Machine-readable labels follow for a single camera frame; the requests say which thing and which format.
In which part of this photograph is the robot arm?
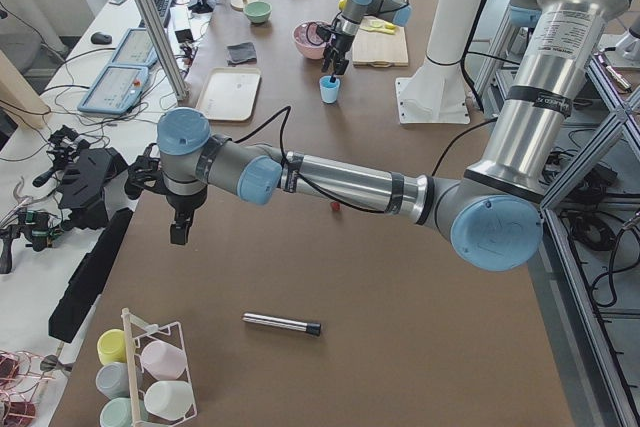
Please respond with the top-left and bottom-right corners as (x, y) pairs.
(316, 0), (412, 81)
(125, 0), (632, 271)

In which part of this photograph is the bamboo cutting board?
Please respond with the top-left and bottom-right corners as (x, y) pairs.
(351, 16), (409, 67)

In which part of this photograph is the pink cup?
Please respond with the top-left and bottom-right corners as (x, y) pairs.
(140, 340), (187, 380)

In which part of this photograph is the white wire cup rack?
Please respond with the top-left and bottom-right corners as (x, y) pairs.
(121, 308), (198, 426)

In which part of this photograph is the teach pendant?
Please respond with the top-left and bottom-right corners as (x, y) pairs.
(111, 28), (158, 67)
(77, 64), (149, 116)

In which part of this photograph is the white cup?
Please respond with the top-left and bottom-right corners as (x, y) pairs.
(144, 380), (194, 421)

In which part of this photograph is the yellow cup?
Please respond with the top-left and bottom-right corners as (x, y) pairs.
(96, 328), (127, 365)

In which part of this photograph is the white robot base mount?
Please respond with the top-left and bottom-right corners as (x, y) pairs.
(396, 0), (481, 124)

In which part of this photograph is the green ceramic bowl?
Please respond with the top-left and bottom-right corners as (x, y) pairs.
(243, 0), (272, 25)

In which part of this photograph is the steel muddler black tip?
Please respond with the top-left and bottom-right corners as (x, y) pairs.
(242, 312), (322, 337)

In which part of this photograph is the black computer mouse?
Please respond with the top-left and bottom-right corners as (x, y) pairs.
(90, 32), (112, 45)

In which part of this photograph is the grey folded cloth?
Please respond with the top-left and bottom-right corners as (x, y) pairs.
(226, 42), (257, 65)

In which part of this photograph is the yellow plastic knife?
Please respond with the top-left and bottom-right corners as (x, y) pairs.
(360, 25), (395, 35)

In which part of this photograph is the light blue cup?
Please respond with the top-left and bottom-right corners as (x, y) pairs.
(319, 75), (341, 104)

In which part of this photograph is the pink bowl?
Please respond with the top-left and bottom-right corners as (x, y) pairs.
(292, 21), (326, 60)

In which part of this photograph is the teach pendant near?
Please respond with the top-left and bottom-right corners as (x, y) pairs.
(77, 64), (149, 116)

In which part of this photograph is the grey cup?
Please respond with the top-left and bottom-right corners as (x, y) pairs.
(95, 362), (130, 399)

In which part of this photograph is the aluminium frame post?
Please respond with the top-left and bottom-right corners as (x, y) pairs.
(135, 0), (188, 101)

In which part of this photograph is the mint green cup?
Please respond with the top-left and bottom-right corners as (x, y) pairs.
(99, 397), (133, 427)

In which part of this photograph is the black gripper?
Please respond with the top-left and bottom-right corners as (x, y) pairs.
(124, 142), (207, 246)
(305, 20), (354, 82)

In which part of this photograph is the teach pendant far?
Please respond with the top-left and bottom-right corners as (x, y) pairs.
(111, 28), (158, 67)

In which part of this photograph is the black long bar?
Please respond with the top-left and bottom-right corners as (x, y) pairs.
(48, 208), (133, 343)

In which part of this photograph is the cream rabbit tray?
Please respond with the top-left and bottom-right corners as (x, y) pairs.
(196, 67), (261, 122)

